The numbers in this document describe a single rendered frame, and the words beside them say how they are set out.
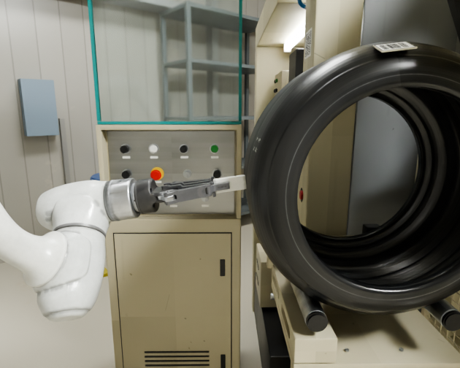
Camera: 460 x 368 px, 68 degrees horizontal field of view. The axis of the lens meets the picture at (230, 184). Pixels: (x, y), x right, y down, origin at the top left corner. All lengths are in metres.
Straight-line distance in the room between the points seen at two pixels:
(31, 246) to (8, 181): 2.88
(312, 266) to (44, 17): 3.29
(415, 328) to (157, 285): 0.96
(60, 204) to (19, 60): 2.83
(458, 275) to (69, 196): 0.79
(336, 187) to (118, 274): 0.94
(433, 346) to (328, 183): 0.47
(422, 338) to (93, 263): 0.75
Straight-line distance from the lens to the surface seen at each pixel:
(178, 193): 0.70
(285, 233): 0.66
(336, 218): 1.09
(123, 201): 0.74
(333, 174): 1.05
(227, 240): 1.40
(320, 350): 0.81
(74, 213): 0.75
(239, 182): 0.74
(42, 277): 0.68
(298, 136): 0.63
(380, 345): 0.91
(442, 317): 0.87
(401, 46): 0.70
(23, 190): 3.57
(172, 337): 1.63
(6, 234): 0.65
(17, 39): 3.56
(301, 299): 0.81
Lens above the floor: 1.32
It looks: 12 degrees down
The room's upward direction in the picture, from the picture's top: straight up
